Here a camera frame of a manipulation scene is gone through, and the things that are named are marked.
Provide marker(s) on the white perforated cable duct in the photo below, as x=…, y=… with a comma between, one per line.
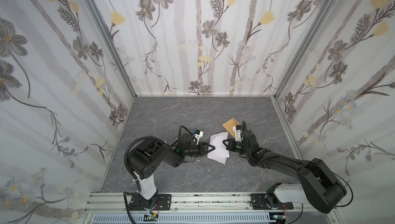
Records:
x=204, y=218

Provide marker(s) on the white floral letter paper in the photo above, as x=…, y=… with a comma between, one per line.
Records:
x=220, y=153

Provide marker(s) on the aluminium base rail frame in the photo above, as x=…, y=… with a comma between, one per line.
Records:
x=109, y=208

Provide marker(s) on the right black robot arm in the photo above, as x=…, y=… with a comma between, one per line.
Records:
x=318, y=185

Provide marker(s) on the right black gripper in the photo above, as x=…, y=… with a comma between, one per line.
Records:
x=236, y=144

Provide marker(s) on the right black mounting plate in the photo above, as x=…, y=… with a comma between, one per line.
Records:
x=259, y=200

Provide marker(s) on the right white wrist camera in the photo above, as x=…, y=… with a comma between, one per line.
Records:
x=238, y=129

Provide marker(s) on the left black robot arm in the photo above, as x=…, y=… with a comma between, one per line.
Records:
x=146, y=154

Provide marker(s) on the brown kraft envelope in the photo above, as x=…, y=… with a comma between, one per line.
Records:
x=229, y=125

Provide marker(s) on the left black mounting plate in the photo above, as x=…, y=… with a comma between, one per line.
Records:
x=160, y=202

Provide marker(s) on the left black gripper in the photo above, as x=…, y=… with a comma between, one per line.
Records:
x=202, y=148

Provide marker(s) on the black mounting plate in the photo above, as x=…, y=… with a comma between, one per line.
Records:
x=259, y=200
x=160, y=202

